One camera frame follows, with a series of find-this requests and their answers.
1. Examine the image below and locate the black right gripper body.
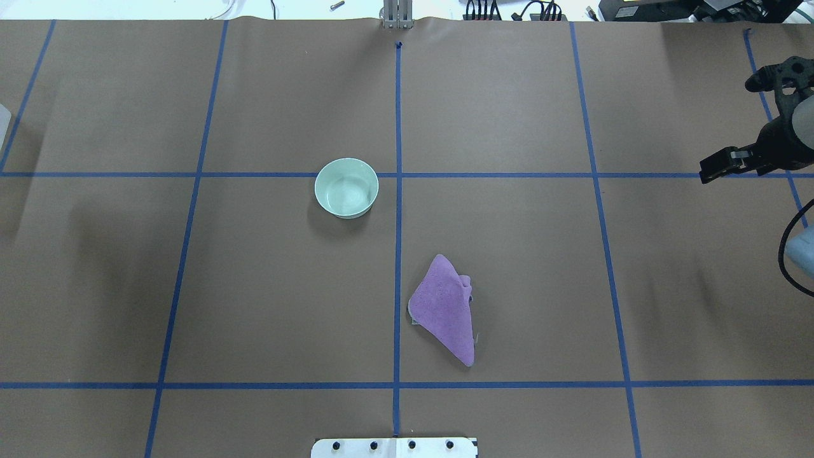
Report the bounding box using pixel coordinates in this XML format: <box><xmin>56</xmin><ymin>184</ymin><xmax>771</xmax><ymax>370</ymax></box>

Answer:
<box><xmin>748</xmin><ymin>120</ymin><xmax>796</xmax><ymax>175</ymax></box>

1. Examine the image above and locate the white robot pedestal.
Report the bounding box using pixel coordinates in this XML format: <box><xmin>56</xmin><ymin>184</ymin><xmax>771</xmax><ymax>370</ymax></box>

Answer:
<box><xmin>310</xmin><ymin>437</ymin><xmax>479</xmax><ymax>457</ymax></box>

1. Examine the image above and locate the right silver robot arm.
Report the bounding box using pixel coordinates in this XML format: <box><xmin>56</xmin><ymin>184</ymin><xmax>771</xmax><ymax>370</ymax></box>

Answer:
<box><xmin>700</xmin><ymin>92</ymin><xmax>812</xmax><ymax>287</ymax></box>

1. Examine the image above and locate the black monitor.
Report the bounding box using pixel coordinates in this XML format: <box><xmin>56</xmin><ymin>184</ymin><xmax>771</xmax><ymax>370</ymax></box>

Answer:
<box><xmin>598</xmin><ymin>1</ymin><xmax>805</xmax><ymax>24</ymax></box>

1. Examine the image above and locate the clear plastic box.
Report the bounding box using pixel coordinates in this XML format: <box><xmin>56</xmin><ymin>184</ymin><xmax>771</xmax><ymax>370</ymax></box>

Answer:
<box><xmin>0</xmin><ymin>104</ymin><xmax>13</xmax><ymax>148</ymax></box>

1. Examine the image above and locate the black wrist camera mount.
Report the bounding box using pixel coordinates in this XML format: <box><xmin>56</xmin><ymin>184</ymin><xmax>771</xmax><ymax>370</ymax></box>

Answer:
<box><xmin>744</xmin><ymin>56</ymin><xmax>813</xmax><ymax>97</ymax></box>

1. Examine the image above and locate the purple cloth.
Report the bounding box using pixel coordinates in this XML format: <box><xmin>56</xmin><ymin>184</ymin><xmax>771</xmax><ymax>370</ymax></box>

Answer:
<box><xmin>407</xmin><ymin>253</ymin><xmax>476</xmax><ymax>368</ymax></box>

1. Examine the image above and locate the mint green bowl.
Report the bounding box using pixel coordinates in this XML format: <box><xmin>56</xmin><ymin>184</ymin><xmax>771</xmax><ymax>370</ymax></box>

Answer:
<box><xmin>314</xmin><ymin>158</ymin><xmax>379</xmax><ymax>219</ymax></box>

